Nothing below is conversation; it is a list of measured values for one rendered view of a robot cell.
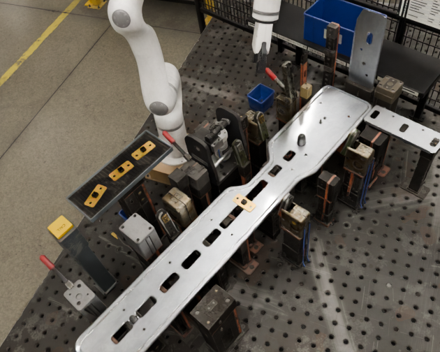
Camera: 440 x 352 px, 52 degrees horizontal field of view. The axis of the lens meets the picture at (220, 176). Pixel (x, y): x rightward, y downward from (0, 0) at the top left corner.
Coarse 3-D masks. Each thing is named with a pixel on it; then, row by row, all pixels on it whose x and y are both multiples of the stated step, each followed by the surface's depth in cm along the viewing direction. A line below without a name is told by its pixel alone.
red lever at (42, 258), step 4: (40, 256) 139; (44, 256) 139; (44, 260) 138; (48, 260) 139; (48, 264) 138; (52, 264) 139; (52, 268) 138; (56, 268) 140; (56, 272) 139; (60, 276) 139; (64, 280) 139; (68, 280) 139; (68, 284) 139; (72, 284) 139
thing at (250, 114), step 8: (248, 112) 173; (248, 120) 171; (248, 128) 174; (256, 128) 170; (248, 136) 179; (256, 136) 174; (256, 144) 178; (264, 144) 182; (256, 152) 184; (264, 152) 186; (256, 160) 188; (264, 160) 189; (256, 168) 192
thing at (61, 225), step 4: (56, 220) 143; (60, 220) 143; (64, 220) 142; (52, 224) 142; (56, 224) 142; (60, 224) 142; (64, 224) 141; (68, 224) 141; (72, 224) 141; (48, 228) 141; (52, 228) 141; (56, 228) 141; (60, 228) 141; (64, 228) 141; (68, 228) 141; (52, 232) 140; (56, 232) 140; (60, 232) 140; (64, 232) 140; (56, 236) 139; (60, 236) 139
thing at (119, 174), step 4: (124, 164) 153; (128, 164) 153; (132, 164) 152; (120, 168) 151; (124, 168) 152; (128, 168) 151; (112, 172) 151; (116, 172) 151; (120, 172) 150; (124, 172) 151; (112, 176) 150; (116, 176) 150; (120, 176) 150; (116, 180) 149
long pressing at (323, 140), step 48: (336, 96) 182; (288, 144) 170; (336, 144) 168; (240, 192) 160; (288, 192) 158; (192, 240) 151; (240, 240) 149; (144, 288) 143; (192, 288) 141; (96, 336) 135; (144, 336) 134
